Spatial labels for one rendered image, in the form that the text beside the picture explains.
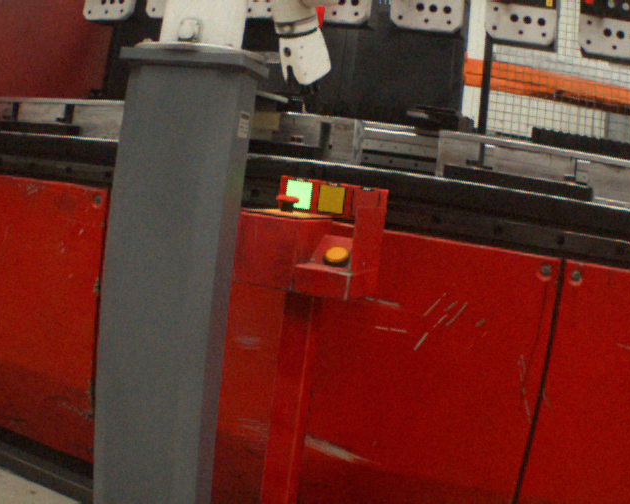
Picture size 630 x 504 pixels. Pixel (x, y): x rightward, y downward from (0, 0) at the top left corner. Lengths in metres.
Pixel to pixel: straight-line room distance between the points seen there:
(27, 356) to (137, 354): 0.95
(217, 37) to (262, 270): 0.45
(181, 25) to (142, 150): 0.18
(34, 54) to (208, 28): 1.42
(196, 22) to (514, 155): 0.77
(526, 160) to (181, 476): 0.91
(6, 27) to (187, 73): 1.36
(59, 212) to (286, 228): 0.73
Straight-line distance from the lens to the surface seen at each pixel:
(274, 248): 1.48
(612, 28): 1.74
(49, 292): 2.07
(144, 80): 1.21
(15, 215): 2.14
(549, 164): 1.73
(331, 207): 1.60
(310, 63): 1.71
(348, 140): 1.83
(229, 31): 1.23
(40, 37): 2.61
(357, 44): 2.42
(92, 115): 2.15
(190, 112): 1.18
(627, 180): 1.71
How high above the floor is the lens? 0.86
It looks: 5 degrees down
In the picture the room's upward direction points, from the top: 7 degrees clockwise
